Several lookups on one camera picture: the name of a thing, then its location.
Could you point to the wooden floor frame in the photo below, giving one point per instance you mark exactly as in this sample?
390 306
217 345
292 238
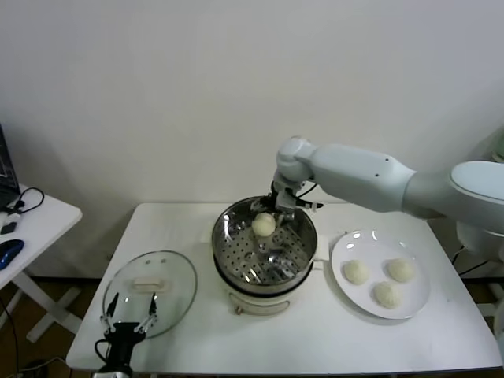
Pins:
497 305

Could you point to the white steamed baozi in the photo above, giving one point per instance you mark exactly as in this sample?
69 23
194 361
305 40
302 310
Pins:
388 295
400 270
355 272
263 225

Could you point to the blue computer mouse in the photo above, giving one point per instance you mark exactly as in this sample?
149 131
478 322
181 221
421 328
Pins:
11 250

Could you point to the small black adapter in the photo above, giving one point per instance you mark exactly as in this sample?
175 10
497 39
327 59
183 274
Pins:
9 228

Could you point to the perforated steel steamer basket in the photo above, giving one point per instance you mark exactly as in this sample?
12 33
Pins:
299 244

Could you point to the white electric cooking pot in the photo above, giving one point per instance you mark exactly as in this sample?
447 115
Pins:
260 305

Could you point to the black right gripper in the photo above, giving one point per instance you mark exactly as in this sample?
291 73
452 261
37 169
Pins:
279 197

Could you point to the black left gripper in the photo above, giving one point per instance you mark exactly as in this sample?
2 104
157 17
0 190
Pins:
122 342

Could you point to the round glass pot lid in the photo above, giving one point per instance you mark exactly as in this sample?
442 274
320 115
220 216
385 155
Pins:
173 283

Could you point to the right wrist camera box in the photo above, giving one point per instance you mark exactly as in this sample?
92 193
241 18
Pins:
294 201

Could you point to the large white plate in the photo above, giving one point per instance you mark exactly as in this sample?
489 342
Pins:
409 244

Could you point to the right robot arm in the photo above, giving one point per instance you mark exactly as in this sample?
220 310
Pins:
354 173

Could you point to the white folding side table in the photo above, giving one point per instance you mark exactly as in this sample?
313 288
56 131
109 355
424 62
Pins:
47 224

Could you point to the dark laptop computer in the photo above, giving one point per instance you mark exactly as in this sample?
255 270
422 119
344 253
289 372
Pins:
7 165

